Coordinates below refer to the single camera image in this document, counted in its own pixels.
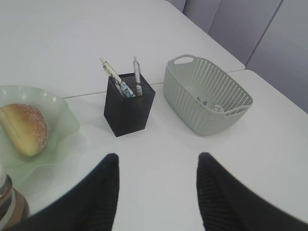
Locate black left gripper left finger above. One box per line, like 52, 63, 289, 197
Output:
9, 154, 119, 231

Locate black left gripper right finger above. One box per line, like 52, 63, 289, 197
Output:
196, 153, 308, 231

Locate brown Nescafe coffee bottle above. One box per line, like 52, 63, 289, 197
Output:
0, 165, 30, 231

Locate paper ball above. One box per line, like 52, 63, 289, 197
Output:
213, 104, 224, 113
197, 97, 207, 105

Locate sugared bread bun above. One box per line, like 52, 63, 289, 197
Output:
0, 103, 49, 156

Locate beige retractable pen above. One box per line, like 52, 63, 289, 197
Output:
100, 58, 125, 96

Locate grey retractable pen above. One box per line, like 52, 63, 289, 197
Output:
133, 56, 142, 96

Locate light blue retractable pen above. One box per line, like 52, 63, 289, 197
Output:
120, 82, 134, 98

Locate green glass wavy plate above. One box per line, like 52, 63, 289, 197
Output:
0, 85, 80, 188

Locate black mesh pen holder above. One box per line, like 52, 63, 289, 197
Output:
104, 76, 155, 137

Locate green plastic woven basket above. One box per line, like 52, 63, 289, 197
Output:
163, 54, 253, 136

